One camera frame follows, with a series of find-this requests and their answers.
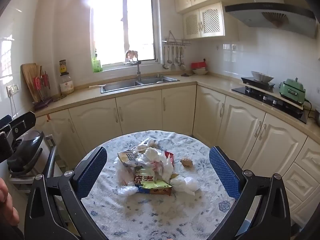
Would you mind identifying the wall socket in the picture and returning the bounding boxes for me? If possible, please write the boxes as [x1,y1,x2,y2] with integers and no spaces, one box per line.
[6,84,19,96]

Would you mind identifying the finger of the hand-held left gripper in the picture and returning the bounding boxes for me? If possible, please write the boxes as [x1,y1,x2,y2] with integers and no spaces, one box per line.
[0,114,12,128]
[0,111,37,140]

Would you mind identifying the steel ladle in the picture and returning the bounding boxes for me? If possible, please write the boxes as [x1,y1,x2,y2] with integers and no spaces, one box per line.
[162,45,169,69]
[179,46,187,71]

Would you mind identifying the green bottle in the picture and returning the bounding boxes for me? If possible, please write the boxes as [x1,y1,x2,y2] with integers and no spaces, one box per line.
[91,52,103,73]

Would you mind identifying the black gas stove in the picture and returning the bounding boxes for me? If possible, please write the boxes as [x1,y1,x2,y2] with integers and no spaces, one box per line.
[231,86,308,124]

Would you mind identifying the cream lower kitchen cabinets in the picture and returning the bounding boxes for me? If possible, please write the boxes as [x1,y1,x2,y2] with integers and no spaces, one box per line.
[35,81,320,228]

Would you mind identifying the kitchen window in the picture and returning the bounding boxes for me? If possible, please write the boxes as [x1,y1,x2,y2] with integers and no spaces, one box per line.
[89,0,157,72]

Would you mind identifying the yellow snack packet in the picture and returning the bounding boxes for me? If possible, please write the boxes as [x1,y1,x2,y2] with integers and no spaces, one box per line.
[134,167,173,197]

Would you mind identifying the black induction cooker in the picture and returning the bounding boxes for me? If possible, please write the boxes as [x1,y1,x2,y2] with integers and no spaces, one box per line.
[240,76,276,91]

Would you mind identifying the brown walnut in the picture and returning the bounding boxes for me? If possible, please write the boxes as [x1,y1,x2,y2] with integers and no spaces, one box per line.
[180,157,194,169]

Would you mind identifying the red kitchen utensils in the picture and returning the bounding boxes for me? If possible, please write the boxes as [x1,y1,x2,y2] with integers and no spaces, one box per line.
[34,71,51,91]

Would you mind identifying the glass jar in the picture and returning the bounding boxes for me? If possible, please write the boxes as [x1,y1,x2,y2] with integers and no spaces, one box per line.
[59,72,75,96]

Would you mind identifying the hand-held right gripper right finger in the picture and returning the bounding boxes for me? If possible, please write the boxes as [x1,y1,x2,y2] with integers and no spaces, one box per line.
[209,146,292,240]

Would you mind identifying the person's left hand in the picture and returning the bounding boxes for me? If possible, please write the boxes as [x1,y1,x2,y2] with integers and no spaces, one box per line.
[0,177,20,228]

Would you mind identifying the steel pan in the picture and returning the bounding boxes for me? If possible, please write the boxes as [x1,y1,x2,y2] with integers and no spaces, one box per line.
[251,71,274,83]

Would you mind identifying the beige dark label packet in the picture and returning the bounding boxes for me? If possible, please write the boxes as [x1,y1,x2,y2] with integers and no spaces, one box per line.
[117,150,141,168]

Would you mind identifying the small white plastic bag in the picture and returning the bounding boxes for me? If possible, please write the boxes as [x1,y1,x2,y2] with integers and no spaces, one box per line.
[171,174,201,196]

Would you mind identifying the clear plastic bag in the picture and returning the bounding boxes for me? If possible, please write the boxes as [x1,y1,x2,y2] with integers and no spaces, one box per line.
[114,165,139,197]

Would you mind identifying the red snack wrapper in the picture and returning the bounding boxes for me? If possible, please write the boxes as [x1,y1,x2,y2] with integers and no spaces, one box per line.
[164,151,175,166]

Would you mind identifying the round table with floral cloth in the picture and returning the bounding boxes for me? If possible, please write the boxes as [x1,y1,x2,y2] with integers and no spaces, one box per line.
[81,129,237,240]

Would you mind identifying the steel kitchen faucet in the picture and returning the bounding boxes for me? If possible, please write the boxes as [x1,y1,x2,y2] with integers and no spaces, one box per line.
[124,56,142,82]

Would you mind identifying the black power cable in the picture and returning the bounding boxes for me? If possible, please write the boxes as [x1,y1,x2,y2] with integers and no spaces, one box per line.
[303,99,316,119]

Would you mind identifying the steel double sink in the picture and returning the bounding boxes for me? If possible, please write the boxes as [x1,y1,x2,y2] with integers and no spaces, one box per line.
[101,74,180,94]

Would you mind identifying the green electric cooker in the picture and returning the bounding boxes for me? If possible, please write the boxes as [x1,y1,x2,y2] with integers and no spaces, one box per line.
[278,78,307,105]

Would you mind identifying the steel spatula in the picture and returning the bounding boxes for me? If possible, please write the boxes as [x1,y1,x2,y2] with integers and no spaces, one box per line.
[170,45,177,71]

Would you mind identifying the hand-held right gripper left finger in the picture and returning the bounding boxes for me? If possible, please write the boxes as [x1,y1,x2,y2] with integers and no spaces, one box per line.
[24,146,108,240]

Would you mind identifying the cream lattice door wall cabinet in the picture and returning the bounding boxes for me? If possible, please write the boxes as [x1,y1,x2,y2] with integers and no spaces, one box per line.
[182,2,226,40]

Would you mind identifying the black electric griddle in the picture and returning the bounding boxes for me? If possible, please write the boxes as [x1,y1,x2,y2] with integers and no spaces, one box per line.
[7,129,46,176]

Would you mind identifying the grey range hood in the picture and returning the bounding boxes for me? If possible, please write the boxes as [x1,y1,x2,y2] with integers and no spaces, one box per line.
[224,0,317,39]

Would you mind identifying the wall utensil rack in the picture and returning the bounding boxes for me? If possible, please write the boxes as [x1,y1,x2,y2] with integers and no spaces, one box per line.
[162,31,192,46]

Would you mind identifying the wooden cutting board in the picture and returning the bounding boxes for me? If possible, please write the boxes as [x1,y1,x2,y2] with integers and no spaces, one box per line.
[21,63,45,103]

